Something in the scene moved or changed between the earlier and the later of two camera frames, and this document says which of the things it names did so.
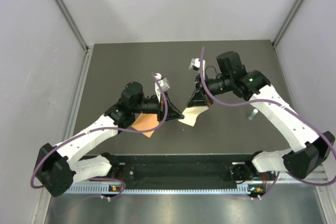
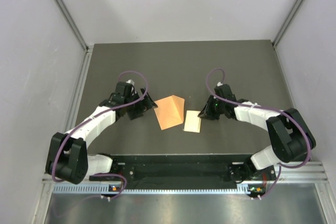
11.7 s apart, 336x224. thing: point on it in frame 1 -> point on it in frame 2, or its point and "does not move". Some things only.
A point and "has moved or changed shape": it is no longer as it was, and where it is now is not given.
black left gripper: (172, 114) -> (138, 113)
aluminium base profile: (315, 176) does not move
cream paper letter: (190, 114) has moved or changed shape
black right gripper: (199, 98) -> (207, 113)
